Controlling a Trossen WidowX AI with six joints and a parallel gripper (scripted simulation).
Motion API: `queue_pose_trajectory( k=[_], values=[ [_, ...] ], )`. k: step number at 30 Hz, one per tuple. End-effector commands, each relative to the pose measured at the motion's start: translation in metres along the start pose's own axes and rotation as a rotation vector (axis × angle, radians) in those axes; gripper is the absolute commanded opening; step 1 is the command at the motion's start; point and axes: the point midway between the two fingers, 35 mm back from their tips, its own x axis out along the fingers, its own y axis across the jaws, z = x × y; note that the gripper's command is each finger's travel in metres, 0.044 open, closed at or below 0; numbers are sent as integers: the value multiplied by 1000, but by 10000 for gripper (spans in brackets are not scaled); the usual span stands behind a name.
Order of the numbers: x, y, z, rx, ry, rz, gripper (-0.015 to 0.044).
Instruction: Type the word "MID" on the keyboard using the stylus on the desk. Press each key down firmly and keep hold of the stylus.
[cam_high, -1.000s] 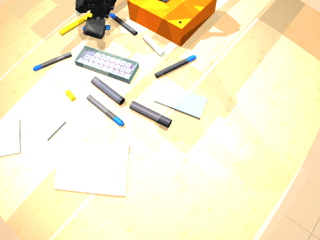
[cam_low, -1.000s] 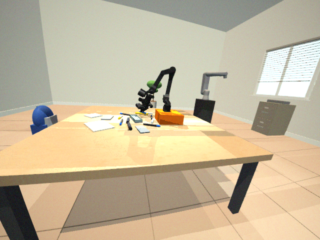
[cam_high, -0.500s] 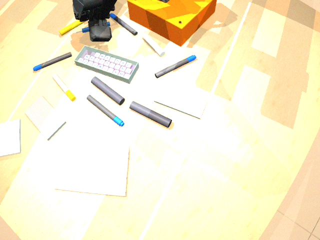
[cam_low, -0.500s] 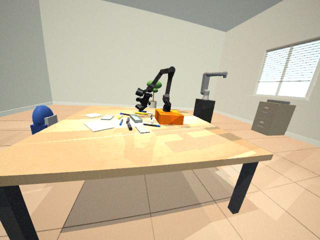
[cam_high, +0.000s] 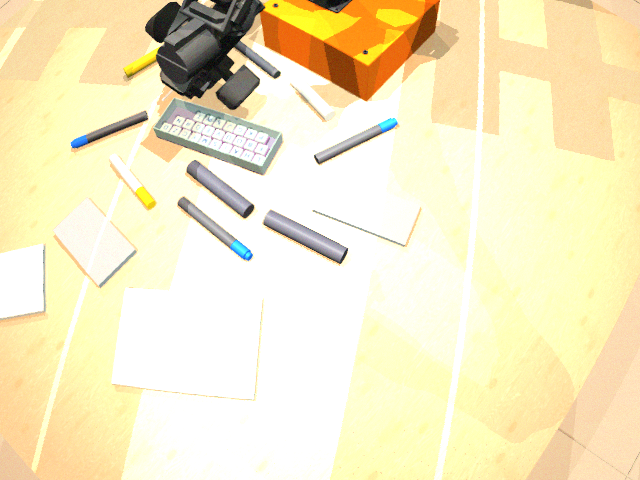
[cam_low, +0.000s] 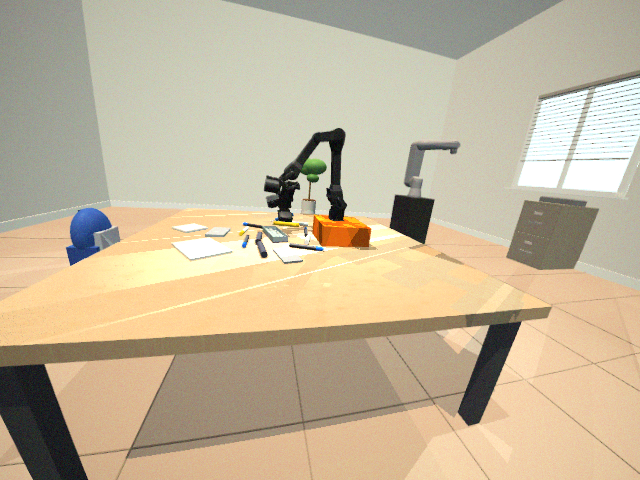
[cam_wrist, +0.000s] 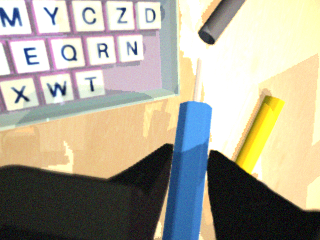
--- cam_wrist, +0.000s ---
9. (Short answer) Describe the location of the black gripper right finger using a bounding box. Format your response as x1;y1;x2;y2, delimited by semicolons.
207;149;320;240

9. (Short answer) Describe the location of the blue stylus with grey metal tip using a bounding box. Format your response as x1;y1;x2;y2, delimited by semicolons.
162;56;213;240

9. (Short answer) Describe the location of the yellow cylinder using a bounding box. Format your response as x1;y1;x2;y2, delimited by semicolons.
235;95;285;174

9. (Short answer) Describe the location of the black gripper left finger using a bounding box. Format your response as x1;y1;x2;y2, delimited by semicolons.
0;143;174;240

